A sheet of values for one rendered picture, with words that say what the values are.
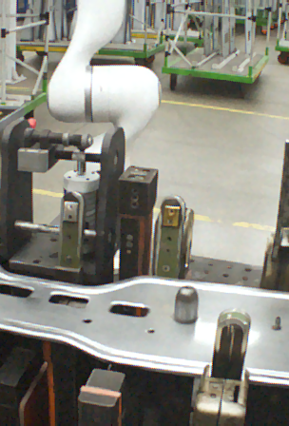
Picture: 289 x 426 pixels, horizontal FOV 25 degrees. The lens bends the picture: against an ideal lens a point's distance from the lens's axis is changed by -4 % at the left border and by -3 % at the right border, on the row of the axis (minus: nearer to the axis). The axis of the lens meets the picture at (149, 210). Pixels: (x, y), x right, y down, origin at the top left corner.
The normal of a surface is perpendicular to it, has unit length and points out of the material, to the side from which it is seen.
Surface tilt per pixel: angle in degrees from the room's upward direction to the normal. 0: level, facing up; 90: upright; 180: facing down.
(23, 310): 0
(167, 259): 78
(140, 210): 90
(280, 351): 0
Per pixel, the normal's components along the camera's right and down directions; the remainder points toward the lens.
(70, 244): -0.18, 0.16
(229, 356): -0.20, 0.55
